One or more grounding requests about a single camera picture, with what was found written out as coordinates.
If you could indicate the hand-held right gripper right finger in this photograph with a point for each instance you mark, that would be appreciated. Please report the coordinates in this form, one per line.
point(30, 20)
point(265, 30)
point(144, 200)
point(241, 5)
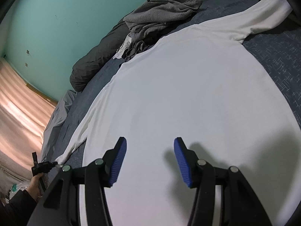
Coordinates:
point(182, 162)

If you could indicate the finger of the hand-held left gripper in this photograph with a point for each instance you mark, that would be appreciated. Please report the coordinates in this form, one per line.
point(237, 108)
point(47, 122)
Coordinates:
point(54, 164)

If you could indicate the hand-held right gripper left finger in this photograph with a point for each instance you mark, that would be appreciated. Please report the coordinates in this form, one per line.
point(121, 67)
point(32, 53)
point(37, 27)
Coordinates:
point(118, 162)

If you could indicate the white long-sleeve shirt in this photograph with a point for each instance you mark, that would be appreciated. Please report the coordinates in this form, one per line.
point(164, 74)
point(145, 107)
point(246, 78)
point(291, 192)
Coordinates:
point(176, 87)

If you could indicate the person's left hand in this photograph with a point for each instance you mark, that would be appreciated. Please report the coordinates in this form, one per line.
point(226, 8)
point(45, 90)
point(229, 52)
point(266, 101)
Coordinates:
point(34, 187)

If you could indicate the clear plastic bag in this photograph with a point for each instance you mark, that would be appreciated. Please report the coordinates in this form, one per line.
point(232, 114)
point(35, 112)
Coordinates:
point(20, 188)

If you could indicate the light grey blanket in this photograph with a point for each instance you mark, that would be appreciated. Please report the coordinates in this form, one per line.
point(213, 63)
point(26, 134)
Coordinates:
point(56, 117)

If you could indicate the dark grey rolled duvet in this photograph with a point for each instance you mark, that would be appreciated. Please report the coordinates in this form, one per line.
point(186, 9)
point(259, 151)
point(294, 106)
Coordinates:
point(94, 58)

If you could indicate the white garment with black trim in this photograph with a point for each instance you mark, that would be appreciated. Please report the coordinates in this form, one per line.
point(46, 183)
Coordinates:
point(122, 49)

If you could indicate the bed with blue sheet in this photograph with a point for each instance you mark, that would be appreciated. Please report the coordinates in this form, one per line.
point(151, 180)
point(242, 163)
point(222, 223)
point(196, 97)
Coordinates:
point(270, 51)

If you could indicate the crumpled grey sweatshirt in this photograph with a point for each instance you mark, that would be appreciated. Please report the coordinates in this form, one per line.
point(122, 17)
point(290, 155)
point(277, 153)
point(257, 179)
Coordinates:
point(160, 11)

